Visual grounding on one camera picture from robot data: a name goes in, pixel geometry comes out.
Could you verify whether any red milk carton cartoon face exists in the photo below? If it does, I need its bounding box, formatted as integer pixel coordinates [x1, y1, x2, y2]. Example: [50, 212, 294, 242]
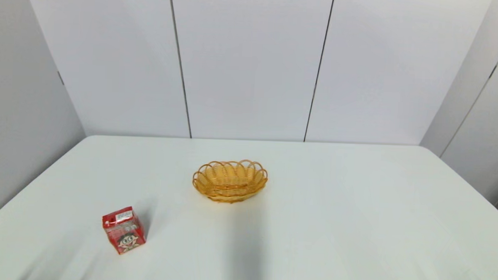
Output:
[101, 205, 148, 256]

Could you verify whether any yellow woven plastic basket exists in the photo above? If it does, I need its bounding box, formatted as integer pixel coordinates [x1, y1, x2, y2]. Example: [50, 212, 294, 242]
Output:
[191, 157, 269, 205]

